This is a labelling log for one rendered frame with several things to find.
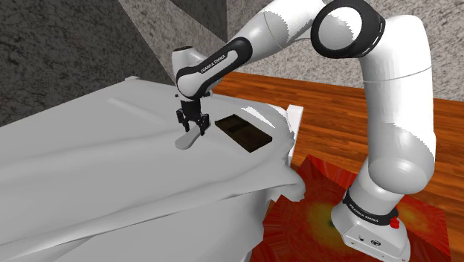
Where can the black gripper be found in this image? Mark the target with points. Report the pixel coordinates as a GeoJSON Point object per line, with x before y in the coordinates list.
{"type": "Point", "coordinates": [191, 108]}

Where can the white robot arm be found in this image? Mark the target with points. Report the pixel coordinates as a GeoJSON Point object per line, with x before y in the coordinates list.
{"type": "Point", "coordinates": [395, 119]}

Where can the white flat remote control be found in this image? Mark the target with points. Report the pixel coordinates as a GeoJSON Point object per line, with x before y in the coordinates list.
{"type": "Point", "coordinates": [186, 139]}

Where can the dark brown flat tray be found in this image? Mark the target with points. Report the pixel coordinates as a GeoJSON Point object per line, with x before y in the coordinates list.
{"type": "Point", "coordinates": [243, 133]}

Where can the bed with white sheet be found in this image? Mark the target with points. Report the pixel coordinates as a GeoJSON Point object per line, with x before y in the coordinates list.
{"type": "Point", "coordinates": [108, 163]}

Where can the red patterned robot stand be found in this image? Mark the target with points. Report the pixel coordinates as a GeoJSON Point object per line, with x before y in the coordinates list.
{"type": "Point", "coordinates": [304, 221]}

